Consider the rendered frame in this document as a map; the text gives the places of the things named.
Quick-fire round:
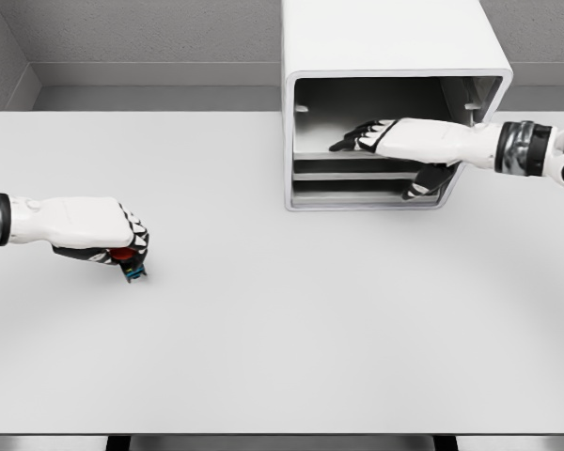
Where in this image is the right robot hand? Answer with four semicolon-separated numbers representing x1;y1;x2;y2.
328;117;458;202

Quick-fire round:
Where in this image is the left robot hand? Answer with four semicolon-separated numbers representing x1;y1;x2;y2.
40;195;150;268

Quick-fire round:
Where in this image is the red-buttoned black load switch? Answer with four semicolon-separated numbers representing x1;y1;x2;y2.
109;247;149;285

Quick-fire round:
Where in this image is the white multi-storey storage cabinet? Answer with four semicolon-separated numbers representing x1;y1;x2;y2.
280;0;514;212

